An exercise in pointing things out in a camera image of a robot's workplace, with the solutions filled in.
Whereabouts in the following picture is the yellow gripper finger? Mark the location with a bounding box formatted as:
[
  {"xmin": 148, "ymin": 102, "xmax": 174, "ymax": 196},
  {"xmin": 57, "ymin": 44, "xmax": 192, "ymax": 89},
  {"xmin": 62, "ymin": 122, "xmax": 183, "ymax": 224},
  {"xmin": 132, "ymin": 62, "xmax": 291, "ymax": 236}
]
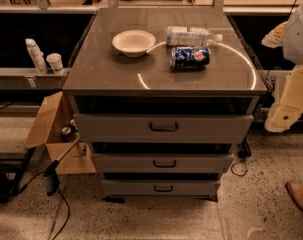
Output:
[
  {"xmin": 261, "ymin": 21, "xmax": 287, "ymax": 48},
  {"xmin": 264, "ymin": 65, "xmax": 303, "ymax": 133}
]

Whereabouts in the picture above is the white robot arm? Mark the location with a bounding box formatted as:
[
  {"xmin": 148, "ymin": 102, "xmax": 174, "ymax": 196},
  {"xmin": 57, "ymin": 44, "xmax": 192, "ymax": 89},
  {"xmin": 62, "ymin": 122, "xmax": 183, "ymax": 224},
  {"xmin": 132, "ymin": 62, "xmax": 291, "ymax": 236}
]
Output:
[{"xmin": 261, "ymin": 2, "xmax": 303, "ymax": 133}]

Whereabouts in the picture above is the grey drawer cabinet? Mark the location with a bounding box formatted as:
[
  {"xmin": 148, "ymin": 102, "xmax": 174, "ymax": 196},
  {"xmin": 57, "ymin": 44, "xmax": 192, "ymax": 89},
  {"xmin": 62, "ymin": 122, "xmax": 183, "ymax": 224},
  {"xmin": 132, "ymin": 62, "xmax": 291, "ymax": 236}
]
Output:
[{"xmin": 62, "ymin": 6, "xmax": 269, "ymax": 204}]

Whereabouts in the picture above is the grey bottom drawer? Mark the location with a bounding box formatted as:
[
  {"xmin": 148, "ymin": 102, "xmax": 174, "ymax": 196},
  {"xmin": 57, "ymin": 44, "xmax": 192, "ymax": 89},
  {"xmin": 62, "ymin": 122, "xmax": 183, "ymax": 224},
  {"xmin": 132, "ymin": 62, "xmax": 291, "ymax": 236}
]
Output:
[{"xmin": 102, "ymin": 180, "xmax": 220, "ymax": 196}]

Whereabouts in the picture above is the grey top drawer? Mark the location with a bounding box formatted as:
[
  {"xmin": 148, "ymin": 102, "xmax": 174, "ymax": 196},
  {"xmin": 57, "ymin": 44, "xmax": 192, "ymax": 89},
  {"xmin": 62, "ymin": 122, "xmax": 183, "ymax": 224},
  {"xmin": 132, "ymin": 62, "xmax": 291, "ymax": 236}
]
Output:
[{"xmin": 74, "ymin": 113, "xmax": 253, "ymax": 144}]

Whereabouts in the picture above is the open cardboard box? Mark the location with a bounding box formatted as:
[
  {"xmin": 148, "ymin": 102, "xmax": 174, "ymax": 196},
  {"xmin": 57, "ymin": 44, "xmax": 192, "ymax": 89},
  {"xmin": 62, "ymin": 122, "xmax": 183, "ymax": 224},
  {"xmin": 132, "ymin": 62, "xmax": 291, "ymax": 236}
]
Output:
[{"xmin": 25, "ymin": 92, "xmax": 96, "ymax": 175}]

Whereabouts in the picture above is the blue soda can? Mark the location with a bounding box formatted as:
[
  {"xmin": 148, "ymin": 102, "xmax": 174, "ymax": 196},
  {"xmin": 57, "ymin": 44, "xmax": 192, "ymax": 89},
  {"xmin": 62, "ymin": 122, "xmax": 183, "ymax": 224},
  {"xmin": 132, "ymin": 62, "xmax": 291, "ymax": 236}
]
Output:
[{"xmin": 170, "ymin": 47, "xmax": 210, "ymax": 71}]

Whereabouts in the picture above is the brown leather shoe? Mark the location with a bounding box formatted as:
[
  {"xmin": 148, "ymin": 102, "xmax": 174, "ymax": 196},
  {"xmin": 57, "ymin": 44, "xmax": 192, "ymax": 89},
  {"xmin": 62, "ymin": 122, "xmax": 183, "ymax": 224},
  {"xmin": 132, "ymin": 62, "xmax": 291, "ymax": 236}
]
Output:
[{"xmin": 286, "ymin": 180, "xmax": 303, "ymax": 211}]

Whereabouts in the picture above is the clear plastic water bottle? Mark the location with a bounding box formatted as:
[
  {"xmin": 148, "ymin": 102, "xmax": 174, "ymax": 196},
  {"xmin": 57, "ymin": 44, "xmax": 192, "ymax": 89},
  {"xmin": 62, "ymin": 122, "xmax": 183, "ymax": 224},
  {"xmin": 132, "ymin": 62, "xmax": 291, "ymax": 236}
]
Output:
[{"xmin": 166, "ymin": 26, "xmax": 223, "ymax": 47}]

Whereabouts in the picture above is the white paper bowl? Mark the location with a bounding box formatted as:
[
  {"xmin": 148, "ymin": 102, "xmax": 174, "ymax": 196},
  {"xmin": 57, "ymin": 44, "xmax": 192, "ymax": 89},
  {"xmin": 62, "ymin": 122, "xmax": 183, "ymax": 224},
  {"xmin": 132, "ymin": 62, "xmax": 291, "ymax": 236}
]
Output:
[{"xmin": 112, "ymin": 30, "xmax": 155, "ymax": 58}]

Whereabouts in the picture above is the metal can in box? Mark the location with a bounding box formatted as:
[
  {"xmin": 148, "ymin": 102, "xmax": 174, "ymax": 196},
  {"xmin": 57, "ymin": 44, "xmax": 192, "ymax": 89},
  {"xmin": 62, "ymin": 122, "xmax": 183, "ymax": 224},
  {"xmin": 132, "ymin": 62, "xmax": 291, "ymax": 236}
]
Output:
[{"xmin": 61, "ymin": 126, "xmax": 73, "ymax": 138}]

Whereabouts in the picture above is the white spray bottle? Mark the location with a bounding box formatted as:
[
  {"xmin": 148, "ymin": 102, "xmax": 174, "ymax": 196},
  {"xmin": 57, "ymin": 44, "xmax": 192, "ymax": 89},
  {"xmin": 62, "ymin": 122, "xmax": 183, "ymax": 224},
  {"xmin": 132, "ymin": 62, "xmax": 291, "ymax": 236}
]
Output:
[{"xmin": 25, "ymin": 38, "xmax": 48, "ymax": 74}]

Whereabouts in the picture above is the black floor cable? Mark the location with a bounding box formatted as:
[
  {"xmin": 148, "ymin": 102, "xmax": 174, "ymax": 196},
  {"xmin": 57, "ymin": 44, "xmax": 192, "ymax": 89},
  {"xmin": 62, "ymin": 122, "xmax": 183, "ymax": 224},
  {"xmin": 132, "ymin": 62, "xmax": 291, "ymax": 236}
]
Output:
[{"xmin": 230, "ymin": 137, "xmax": 253, "ymax": 178}]

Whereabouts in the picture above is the tool with teal handle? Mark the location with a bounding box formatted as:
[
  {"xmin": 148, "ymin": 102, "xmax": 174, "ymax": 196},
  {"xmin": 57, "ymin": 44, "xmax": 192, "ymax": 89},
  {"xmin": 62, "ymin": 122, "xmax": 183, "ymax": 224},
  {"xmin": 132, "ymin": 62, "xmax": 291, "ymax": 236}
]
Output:
[{"xmin": 43, "ymin": 136, "xmax": 82, "ymax": 197}]

